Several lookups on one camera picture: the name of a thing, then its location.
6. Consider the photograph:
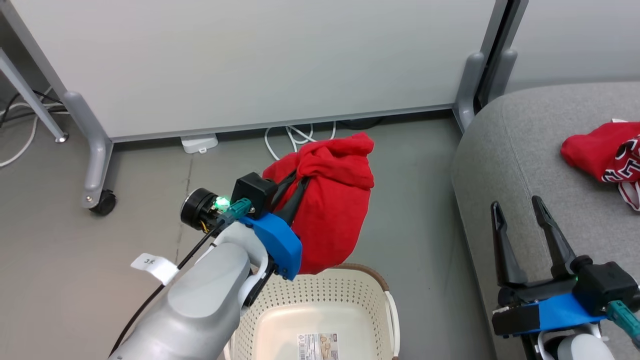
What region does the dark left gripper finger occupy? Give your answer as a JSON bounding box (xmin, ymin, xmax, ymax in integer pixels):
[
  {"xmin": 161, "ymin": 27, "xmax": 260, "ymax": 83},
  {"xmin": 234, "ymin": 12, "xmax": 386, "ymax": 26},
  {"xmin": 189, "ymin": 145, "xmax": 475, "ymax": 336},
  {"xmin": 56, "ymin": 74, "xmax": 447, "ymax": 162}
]
[
  {"xmin": 282, "ymin": 178, "xmax": 310, "ymax": 229},
  {"xmin": 272, "ymin": 170, "xmax": 299, "ymax": 206}
]

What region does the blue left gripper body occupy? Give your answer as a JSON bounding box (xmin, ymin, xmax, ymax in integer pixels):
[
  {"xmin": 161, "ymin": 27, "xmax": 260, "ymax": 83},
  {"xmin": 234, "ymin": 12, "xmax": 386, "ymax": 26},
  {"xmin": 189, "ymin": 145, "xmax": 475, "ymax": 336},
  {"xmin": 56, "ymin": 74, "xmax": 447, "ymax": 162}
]
[{"xmin": 252, "ymin": 212, "xmax": 304, "ymax": 281}]

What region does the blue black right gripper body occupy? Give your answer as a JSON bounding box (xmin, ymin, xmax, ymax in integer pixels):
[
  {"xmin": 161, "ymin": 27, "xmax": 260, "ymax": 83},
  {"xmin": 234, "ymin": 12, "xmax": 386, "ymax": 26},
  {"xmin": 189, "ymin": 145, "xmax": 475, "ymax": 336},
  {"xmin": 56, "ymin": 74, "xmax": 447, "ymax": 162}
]
[{"xmin": 492, "ymin": 278, "xmax": 609, "ymax": 337}]

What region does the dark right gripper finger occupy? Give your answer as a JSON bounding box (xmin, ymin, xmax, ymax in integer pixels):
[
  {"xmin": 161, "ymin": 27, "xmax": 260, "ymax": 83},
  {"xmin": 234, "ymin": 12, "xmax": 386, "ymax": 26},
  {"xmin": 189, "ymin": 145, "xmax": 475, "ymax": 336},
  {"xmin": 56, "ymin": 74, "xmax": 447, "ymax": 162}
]
[
  {"xmin": 531, "ymin": 195, "xmax": 579, "ymax": 280},
  {"xmin": 490, "ymin": 201, "xmax": 529, "ymax": 287}
]

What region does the plain red garment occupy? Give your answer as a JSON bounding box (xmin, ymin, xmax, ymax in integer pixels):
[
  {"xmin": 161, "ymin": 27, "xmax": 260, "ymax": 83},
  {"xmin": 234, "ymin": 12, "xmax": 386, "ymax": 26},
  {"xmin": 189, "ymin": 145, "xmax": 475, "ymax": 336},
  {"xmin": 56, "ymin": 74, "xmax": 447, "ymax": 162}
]
[{"xmin": 262, "ymin": 131, "xmax": 376, "ymax": 276}]

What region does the red garment with printed logo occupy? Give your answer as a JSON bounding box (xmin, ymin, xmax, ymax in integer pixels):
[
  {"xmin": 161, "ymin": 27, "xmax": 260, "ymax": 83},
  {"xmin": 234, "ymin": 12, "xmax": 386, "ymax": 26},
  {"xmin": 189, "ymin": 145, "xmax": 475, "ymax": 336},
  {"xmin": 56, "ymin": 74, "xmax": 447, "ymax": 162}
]
[{"xmin": 560, "ymin": 119, "xmax": 640, "ymax": 212}]

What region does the grey fabric sofa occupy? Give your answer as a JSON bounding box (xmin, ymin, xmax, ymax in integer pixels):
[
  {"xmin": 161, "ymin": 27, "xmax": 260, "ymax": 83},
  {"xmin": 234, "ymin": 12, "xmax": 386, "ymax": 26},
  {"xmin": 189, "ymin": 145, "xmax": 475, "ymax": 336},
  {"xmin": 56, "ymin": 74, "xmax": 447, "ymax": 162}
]
[{"xmin": 451, "ymin": 82, "xmax": 640, "ymax": 360}]

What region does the cream perforated laundry basket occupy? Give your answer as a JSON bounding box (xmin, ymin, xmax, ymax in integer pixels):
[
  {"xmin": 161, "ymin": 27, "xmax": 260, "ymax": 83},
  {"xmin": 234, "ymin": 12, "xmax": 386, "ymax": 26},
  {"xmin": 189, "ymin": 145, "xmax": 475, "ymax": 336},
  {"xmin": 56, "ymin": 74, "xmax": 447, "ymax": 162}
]
[{"xmin": 222, "ymin": 263, "xmax": 401, "ymax": 360}]

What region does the printed sticker in basket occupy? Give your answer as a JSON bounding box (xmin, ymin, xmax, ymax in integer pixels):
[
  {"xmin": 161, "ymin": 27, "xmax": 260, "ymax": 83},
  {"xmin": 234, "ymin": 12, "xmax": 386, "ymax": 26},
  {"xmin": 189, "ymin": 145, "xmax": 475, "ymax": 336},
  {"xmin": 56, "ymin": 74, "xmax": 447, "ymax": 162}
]
[{"xmin": 297, "ymin": 333, "xmax": 340, "ymax": 360}]

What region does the large white partition panel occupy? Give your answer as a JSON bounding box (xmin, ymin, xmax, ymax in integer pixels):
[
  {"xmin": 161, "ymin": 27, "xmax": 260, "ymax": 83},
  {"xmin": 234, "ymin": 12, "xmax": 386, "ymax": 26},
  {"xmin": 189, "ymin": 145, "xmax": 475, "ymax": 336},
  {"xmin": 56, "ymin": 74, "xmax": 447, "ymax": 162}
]
[{"xmin": 0, "ymin": 0, "xmax": 510, "ymax": 144}]

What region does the grey partition foot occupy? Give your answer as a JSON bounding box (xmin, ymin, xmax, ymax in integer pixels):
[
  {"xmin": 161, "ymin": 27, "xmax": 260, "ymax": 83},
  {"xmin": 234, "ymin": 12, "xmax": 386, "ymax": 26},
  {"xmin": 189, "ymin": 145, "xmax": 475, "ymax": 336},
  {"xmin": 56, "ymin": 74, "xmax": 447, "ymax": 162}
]
[
  {"xmin": 62, "ymin": 90, "xmax": 114, "ymax": 210},
  {"xmin": 487, "ymin": 48, "xmax": 519, "ymax": 105},
  {"xmin": 453, "ymin": 52, "xmax": 486, "ymax": 134}
]

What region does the black caster wheel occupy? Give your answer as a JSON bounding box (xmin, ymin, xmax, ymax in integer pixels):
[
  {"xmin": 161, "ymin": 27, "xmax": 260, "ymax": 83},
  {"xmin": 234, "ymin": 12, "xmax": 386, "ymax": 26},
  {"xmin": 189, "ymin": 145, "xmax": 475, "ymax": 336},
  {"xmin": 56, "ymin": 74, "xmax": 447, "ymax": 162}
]
[{"xmin": 89, "ymin": 189, "xmax": 118, "ymax": 217}]

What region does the small white partition panel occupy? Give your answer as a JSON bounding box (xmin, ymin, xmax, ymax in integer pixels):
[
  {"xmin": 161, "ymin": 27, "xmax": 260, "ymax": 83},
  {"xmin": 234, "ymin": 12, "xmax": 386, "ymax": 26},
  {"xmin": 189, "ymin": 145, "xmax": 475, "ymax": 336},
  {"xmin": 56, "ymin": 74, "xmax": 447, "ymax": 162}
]
[{"xmin": 504, "ymin": 0, "xmax": 640, "ymax": 95}]

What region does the grey slanted table leg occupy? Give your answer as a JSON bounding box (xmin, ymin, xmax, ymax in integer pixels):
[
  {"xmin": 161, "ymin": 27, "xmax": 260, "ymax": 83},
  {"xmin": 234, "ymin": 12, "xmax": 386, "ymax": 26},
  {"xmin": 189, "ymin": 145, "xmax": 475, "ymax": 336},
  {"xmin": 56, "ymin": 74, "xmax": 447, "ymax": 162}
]
[{"xmin": 0, "ymin": 47, "xmax": 70, "ymax": 145}]

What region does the white coiled cable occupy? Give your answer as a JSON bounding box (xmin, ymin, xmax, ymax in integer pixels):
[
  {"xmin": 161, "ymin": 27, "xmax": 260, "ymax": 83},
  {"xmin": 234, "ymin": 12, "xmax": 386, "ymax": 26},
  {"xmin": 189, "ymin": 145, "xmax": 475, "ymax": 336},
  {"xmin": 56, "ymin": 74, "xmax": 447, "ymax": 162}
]
[{"xmin": 263, "ymin": 121, "xmax": 337, "ymax": 162}]

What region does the teal left cable connector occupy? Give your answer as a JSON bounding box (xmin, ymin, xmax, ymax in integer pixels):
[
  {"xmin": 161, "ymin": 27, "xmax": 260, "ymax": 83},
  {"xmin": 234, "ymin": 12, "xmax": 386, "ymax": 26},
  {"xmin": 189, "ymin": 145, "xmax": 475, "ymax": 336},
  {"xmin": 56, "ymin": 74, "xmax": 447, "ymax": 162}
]
[{"xmin": 216, "ymin": 197, "xmax": 253, "ymax": 226}]

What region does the teal cable connector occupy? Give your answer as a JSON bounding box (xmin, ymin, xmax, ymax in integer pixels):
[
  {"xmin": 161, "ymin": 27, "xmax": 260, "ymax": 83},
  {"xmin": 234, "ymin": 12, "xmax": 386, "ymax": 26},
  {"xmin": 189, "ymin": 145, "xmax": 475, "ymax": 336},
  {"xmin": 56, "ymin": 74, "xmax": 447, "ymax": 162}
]
[
  {"xmin": 606, "ymin": 300, "xmax": 640, "ymax": 349},
  {"xmin": 216, "ymin": 197, "xmax": 253, "ymax": 226}
]

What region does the teal right cable connector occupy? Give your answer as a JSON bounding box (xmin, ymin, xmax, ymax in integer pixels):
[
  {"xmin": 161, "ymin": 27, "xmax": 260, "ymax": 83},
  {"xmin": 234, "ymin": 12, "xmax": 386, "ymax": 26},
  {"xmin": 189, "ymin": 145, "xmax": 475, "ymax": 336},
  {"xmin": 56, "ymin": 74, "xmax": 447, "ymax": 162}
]
[{"xmin": 606, "ymin": 300, "xmax": 640, "ymax": 349}]

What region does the black floor cable loop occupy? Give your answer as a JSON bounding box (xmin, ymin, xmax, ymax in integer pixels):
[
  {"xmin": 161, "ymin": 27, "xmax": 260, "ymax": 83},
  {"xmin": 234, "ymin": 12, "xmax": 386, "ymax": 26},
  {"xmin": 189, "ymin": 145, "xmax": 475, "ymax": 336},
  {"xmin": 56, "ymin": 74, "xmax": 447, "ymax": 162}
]
[{"xmin": 337, "ymin": 115, "xmax": 386, "ymax": 131}]

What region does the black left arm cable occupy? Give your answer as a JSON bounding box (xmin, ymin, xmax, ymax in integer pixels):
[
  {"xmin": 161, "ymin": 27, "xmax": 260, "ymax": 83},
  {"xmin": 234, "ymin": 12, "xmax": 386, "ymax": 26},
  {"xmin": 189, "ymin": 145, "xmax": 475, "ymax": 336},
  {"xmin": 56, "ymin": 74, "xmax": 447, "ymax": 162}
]
[{"xmin": 109, "ymin": 224, "xmax": 227, "ymax": 357}]

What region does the white cable label tag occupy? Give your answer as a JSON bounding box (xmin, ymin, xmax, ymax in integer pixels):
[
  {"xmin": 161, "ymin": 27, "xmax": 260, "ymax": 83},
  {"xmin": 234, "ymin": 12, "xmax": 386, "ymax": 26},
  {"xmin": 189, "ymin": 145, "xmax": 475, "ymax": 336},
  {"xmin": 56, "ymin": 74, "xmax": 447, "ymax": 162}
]
[{"xmin": 130, "ymin": 252, "xmax": 180, "ymax": 286}]

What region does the white floor cable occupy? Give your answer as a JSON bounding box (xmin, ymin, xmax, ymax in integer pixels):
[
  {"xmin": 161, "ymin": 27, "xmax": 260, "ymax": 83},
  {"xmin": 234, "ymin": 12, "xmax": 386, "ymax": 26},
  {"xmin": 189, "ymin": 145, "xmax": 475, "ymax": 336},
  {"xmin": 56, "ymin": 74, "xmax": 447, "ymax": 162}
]
[{"xmin": 0, "ymin": 86, "xmax": 68, "ymax": 169}]

